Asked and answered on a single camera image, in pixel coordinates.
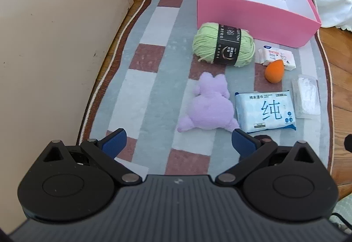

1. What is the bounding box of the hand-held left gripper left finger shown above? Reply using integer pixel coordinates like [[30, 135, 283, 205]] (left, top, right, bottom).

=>
[[41, 128, 143, 185]]

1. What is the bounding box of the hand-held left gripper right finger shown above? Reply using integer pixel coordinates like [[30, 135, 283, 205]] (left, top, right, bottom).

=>
[[215, 129, 317, 186]]

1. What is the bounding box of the blue white wet wipes pack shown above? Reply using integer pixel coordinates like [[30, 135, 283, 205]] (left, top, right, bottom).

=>
[[235, 90, 297, 133]]

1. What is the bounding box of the purple plush toy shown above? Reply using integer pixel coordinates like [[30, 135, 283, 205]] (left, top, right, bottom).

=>
[[177, 72, 240, 133]]

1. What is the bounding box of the clear cotton swab packet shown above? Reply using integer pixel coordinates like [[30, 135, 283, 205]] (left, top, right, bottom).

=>
[[291, 74, 321, 119]]

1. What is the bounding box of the orange makeup sponge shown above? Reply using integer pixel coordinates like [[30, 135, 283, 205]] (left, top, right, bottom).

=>
[[264, 59, 286, 84]]

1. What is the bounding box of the small white tissue packet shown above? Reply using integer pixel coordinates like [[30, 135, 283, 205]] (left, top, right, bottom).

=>
[[258, 45, 296, 71]]

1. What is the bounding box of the green yarn ball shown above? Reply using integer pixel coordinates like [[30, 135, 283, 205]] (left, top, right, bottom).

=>
[[192, 22, 256, 67]]

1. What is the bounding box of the pink cardboard box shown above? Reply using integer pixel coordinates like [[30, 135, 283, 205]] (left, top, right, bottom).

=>
[[196, 0, 322, 48]]

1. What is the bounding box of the checkered rug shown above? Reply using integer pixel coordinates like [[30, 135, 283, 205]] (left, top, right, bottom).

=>
[[76, 0, 343, 200]]

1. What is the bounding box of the beige cabinet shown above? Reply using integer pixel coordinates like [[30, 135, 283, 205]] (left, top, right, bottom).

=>
[[0, 0, 135, 233]]

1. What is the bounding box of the black cable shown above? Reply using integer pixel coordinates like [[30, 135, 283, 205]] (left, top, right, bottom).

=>
[[329, 211, 352, 232]]

